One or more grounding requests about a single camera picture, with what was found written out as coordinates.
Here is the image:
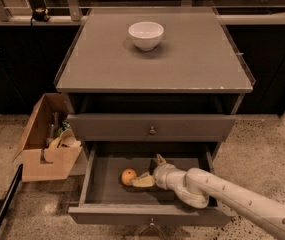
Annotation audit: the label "grey drawer cabinet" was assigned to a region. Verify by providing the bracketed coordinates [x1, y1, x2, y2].
[53, 6, 256, 143]

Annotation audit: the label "bottles inside cardboard box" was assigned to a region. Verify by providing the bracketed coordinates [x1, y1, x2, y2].
[45, 112, 71, 147]

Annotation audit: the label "brown cardboard box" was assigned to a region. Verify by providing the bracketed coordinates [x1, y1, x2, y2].
[14, 93, 86, 182]

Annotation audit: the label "open grey middle drawer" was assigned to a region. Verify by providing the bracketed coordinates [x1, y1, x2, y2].
[69, 142, 235, 227]

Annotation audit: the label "closed grey top drawer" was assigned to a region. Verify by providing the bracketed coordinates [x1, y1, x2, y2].
[67, 113, 235, 142]

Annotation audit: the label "bottom drawer knob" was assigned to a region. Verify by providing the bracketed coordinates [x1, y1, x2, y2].
[138, 219, 165, 240]

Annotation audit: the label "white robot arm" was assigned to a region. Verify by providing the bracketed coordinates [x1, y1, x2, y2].
[129, 154, 285, 240]

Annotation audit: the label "orange fruit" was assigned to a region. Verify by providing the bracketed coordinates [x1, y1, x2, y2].
[121, 168, 137, 186]

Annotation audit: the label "black round object on ledge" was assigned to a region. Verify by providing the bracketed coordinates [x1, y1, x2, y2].
[32, 8, 49, 22]

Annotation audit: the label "black bar on floor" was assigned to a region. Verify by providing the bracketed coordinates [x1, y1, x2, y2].
[0, 164, 23, 228]

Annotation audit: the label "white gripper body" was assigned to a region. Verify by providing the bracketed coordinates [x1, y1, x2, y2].
[153, 163, 175, 190]

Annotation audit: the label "white ceramic bowl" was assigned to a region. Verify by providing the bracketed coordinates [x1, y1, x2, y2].
[128, 22, 164, 51]

